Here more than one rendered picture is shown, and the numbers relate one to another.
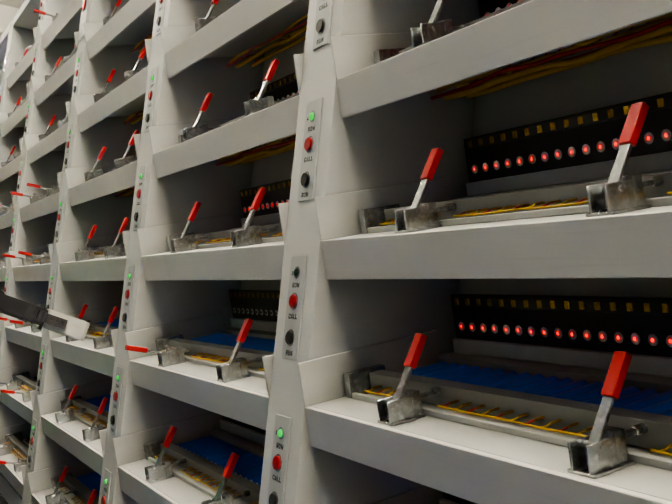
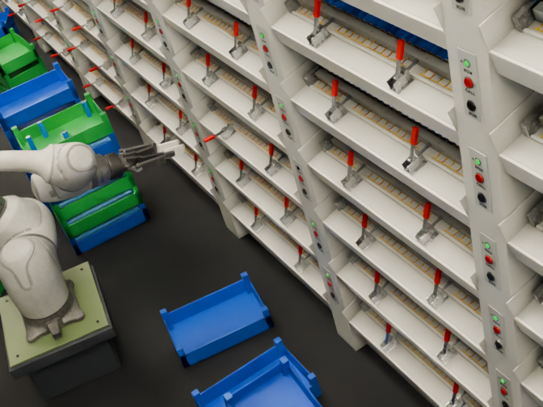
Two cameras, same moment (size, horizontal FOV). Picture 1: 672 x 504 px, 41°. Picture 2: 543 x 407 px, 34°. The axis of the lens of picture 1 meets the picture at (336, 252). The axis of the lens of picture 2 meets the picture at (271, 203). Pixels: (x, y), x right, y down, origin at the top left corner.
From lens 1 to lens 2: 1.51 m
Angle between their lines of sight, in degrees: 43
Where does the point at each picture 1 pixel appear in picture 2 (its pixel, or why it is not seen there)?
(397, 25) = not seen: hidden behind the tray
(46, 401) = (129, 86)
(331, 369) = (328, 203)
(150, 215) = (175, 46)
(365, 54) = (298, 79)
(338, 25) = (281, 73)
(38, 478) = (145, 124)
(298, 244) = (294, 155)
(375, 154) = not seen: hidden behind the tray
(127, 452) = (216, 160)
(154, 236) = (183, 56)
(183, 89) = not seen: outside the picture
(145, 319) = (197, 98)
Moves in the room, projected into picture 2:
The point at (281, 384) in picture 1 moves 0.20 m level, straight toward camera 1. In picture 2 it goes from (306, 204) to (317, 254)
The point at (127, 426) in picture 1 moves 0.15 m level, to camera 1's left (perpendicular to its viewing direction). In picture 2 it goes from (211, 148) to (166, 159)
